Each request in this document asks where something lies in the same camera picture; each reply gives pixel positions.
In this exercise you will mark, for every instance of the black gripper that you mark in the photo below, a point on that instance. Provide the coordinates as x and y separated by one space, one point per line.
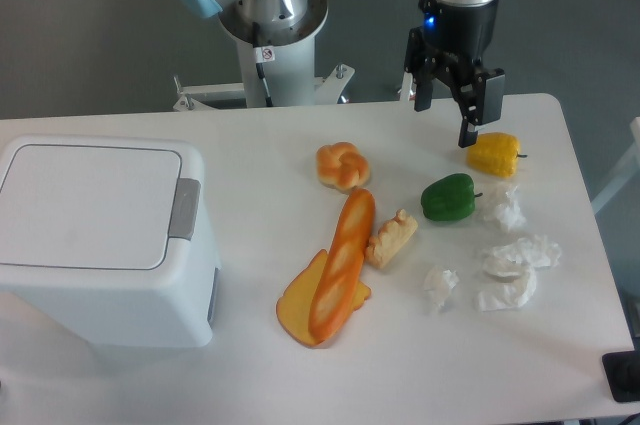
448 47

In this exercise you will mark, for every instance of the grey trash can push button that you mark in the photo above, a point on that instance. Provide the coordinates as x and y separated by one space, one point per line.
184 209

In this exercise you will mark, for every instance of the white trash can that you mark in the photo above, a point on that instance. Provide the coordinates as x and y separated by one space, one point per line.
170 305

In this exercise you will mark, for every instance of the white trash can lid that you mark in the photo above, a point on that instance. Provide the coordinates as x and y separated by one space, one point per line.
89 207

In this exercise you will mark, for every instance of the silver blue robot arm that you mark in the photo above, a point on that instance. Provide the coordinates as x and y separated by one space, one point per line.
275 42

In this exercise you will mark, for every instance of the yellow bell pepper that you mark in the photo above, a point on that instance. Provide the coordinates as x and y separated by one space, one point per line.
496 154

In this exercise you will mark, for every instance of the green bell pepper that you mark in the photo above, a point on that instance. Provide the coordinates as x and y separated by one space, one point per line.
451 198

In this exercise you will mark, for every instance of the knotted bread roll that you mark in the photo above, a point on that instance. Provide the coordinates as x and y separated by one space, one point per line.
342 166

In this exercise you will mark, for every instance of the crumpled tissue near pepper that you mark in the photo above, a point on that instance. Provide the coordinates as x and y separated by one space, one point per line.
502 208

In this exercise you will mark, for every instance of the beige pastry piece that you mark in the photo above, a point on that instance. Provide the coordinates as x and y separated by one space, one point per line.
391 237

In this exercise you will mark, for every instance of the small crumpled tissue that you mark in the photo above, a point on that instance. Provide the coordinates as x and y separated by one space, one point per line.
439 284

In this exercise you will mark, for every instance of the large crumpled tissue right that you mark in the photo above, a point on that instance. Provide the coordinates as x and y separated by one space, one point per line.
512 272

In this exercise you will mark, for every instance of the orange baguette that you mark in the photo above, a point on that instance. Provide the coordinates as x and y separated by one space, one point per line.
332 302

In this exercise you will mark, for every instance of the black device at edge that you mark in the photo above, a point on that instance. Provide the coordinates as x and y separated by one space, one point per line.
622 373

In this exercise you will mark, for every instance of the white frame at right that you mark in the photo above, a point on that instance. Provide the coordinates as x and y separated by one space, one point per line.
620 174

